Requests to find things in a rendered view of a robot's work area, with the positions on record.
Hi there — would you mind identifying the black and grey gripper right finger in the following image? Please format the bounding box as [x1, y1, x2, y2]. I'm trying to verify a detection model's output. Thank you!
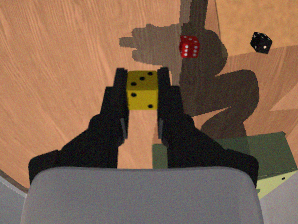
[157, 67, 259, 188]

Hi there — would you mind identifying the yellow die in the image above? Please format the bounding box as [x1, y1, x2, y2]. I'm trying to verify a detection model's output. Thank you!
[126, 71, 158, 110]

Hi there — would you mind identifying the black die with white pips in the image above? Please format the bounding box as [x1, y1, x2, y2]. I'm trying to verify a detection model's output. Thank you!
[250, 32, 272, 54]

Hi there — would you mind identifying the red die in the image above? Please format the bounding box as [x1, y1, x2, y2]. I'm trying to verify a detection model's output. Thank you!
[179, 35, 200, 58]

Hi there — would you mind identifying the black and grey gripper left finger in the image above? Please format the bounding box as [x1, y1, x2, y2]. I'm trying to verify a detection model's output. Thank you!
[28, 68, 129, 185]

